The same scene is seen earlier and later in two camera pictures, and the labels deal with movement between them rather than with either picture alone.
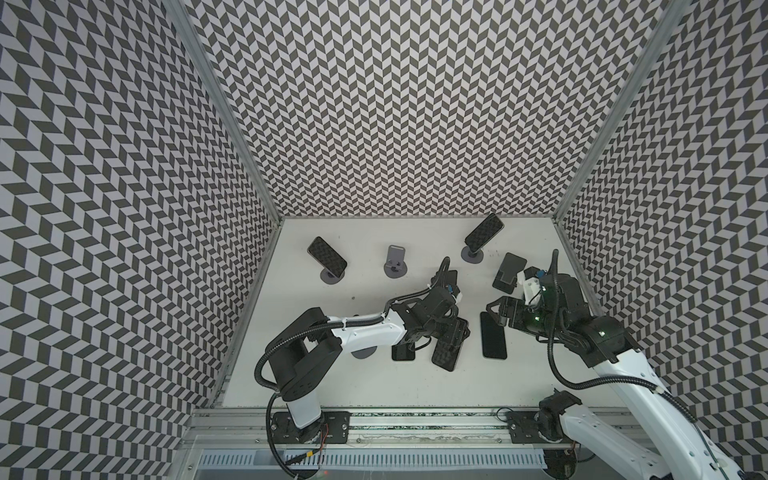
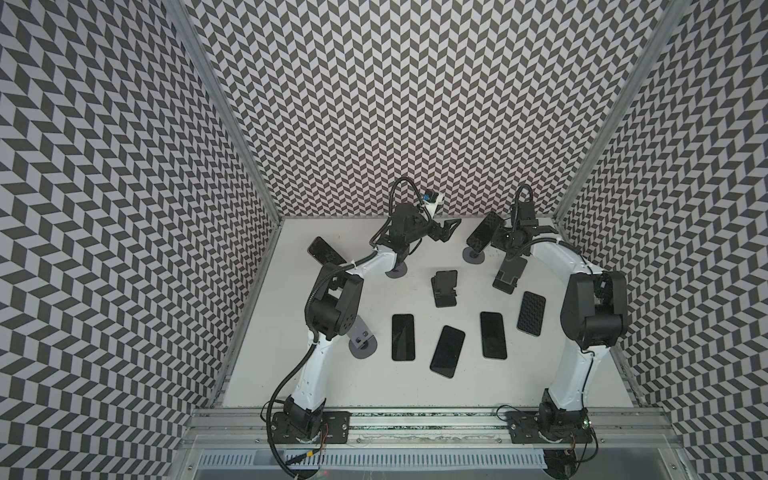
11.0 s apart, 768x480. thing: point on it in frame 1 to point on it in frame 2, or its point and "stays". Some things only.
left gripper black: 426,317 to 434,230
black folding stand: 506,278 stays
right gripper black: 512,306 to 501,238
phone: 493,337 stays
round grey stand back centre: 395,266 stays
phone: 327,256 stays
